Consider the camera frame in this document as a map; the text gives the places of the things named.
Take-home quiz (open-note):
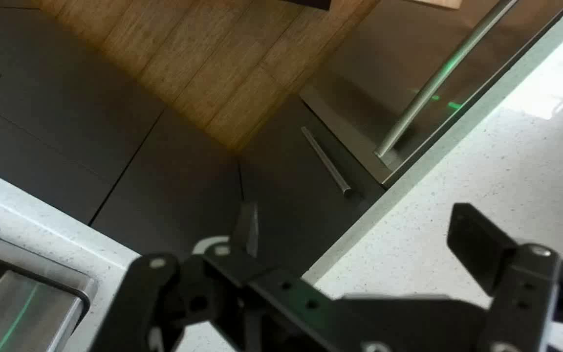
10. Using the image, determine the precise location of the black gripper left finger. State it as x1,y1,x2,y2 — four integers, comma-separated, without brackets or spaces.
90,252,242,352

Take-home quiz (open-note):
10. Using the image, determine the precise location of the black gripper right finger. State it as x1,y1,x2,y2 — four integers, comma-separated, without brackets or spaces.
447,203,561,352

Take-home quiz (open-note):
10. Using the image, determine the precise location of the stainless steel sink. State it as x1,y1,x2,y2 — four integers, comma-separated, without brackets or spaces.
0,223,97,352

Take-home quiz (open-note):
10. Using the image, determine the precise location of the dark cabinet door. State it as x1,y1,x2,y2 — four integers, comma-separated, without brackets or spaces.
91,97,383,273

